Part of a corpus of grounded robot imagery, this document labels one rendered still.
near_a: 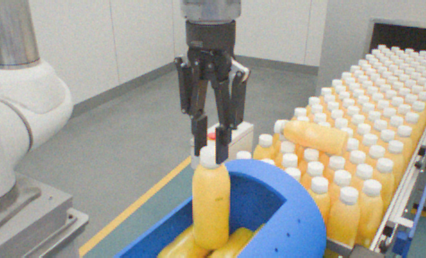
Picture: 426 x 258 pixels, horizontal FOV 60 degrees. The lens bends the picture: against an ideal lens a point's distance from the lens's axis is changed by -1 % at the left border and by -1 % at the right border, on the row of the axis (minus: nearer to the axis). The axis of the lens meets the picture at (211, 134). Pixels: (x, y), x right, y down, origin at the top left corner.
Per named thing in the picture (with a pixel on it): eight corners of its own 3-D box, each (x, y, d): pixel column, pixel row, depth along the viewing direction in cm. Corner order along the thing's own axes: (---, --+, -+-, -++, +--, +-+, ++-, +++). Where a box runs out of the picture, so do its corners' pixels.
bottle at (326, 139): (350, 138, 103) (289, 122, 112) (348, 127, 97) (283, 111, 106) (342, 160, 101) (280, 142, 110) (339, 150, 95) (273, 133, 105)
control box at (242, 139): (190, 167, 113) (189, 138, 109) (227, 142, 128) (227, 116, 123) (217, 178, 108) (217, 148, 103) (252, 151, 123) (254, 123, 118)
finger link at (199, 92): (201, 61, 56) (194, 57, 56) (191, 123, 62) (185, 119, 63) (216, 55, 59) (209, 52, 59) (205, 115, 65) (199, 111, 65)
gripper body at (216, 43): (171, 20, 54) (175, 80, 58) (220, 26, 49) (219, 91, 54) (203, 12, 59) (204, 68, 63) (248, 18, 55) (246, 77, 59)
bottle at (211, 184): (188, 231, 75) (185, 153, 67) (220, 222, 78) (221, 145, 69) (201, 254, 70) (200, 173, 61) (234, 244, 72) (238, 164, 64)
